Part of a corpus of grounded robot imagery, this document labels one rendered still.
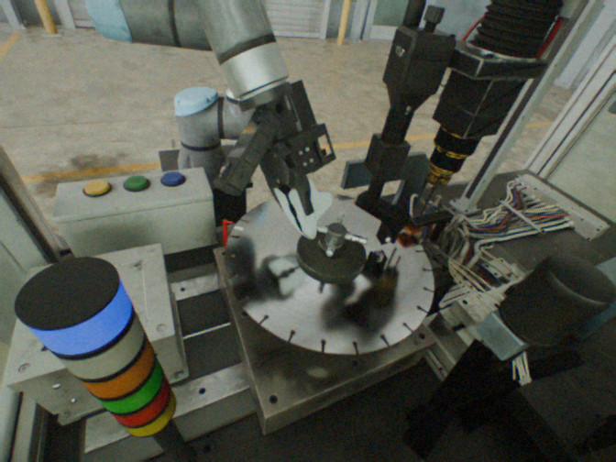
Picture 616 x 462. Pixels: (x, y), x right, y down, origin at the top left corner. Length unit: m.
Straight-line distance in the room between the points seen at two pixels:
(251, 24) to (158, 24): 0.16
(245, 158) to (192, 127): 0.56
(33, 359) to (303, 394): 0.34
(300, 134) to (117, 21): 0.28
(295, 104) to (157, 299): 0.34
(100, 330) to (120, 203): 0.51
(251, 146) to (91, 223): 0.41
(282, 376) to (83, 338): 0.33
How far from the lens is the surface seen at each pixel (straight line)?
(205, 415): 0.58
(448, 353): 0.64
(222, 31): 0.41
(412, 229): 0.56
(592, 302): 0.35
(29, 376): 0.51
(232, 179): 0.38
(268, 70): 0.40
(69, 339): 0.20
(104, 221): 0.70
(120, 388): 0.26
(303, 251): 0.47
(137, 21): 0.53
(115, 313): 0.20
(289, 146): 0.41
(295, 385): 0.49
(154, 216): 0.70
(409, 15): 0.44
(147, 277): 0.54
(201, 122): 0.92
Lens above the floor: 1.30
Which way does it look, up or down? 43 degrees down
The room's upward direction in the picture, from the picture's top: 10 degrees clockwise
